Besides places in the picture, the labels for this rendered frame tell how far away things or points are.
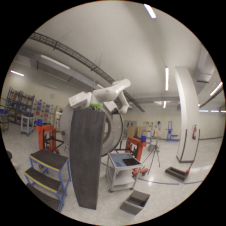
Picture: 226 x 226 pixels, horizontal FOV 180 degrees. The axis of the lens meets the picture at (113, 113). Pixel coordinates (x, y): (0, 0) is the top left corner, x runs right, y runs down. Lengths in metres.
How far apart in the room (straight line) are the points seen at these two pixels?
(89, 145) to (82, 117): 0.21
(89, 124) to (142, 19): 3.04
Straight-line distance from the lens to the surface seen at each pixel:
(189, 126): 3.17
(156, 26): 3.10
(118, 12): 2.94
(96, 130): 0.49
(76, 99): 1.42
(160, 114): 9.94
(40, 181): 1.21
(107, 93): 0.59
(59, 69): 4.48
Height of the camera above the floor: 1.27
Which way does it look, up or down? 9 degrees up
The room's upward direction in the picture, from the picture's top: 8 degrees clockwise
